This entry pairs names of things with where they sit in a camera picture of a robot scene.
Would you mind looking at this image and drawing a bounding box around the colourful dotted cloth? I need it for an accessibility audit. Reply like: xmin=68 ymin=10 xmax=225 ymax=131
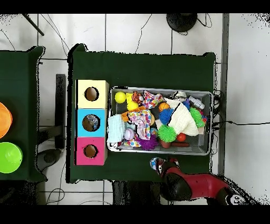
xmin=128 ymin=109 xmax=153 ymax=141
xmin=142 ymin=90 xmax=163 ymax=110

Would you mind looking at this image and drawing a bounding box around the light blue knitted cloth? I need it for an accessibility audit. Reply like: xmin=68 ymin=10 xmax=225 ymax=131
xmin=107 ymin=114 xmax=126 ymax=148

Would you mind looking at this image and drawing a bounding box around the purple spiky rubber toy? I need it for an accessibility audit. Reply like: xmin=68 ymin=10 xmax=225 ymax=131
xmin=136 ymin=135 xmax=159 ymax=151

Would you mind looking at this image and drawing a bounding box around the cream knitted cloth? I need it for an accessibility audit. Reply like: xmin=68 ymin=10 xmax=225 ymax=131
xmin=163 ymin=97 xmax=200 ymax=137

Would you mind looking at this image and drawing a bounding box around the wooden box with three holes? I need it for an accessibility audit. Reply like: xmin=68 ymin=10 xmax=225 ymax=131
xmin=74 ymin=79 xmax=110 ymax=166

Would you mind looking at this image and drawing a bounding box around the yellow ball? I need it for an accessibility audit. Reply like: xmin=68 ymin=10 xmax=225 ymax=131
xmin=126 ymin=100 xmax=139 ymax=111
xmin=114 ymin=91 xmax=127 ymax=104

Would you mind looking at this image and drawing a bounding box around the orange toy building brick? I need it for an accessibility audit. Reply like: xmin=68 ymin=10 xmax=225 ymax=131
xmin=121 ymin=105 xmax=147 ymax=123

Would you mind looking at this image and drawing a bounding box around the blue spiky rubber ball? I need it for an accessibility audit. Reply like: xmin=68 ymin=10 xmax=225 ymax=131
xmin=158 ymin=108 xmax=174 ymax=125

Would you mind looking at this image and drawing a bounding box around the green spiky rubber ball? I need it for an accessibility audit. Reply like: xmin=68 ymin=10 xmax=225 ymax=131
xmin=157 ymin=124 xmax=177 ymax=143

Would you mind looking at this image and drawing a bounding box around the green spiky caterpillar toy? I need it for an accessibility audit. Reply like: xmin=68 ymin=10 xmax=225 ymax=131
xmin=189 ymin=107 xmax=206 ymax=129

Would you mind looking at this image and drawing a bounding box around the black round stand base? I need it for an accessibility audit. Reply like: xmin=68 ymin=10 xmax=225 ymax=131
xmin=166 ymin=13 xmax=198 ymax=33

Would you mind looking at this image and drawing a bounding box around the orange plastic bowl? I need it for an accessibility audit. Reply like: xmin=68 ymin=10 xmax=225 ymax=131
xmin=0 ymin=102 xmax=13 ymax=139

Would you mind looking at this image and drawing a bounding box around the green plastic bowl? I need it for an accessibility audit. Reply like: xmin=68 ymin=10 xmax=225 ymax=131
xmin=0 ymin=142 xmax=23 ymax=174

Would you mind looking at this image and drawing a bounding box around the black rod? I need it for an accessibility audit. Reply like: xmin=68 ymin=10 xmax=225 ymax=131
xmin=22 ymin=13 xmax=45 ymax=36

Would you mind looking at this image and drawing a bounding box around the silver wire mesh bin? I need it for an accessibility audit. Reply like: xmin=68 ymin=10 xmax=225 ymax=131
xmin=107 ymin=85 xmax=214 ymax=156

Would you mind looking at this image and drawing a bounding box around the thin black floor cable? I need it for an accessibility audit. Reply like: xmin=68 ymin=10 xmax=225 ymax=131
xmin=134 ymin=13 xmax=152 ymax=54

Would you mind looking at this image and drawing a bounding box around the black power cable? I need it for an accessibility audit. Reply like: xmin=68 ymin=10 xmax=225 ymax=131
xmin=213 ymin=120 xmax=270 ymax=126

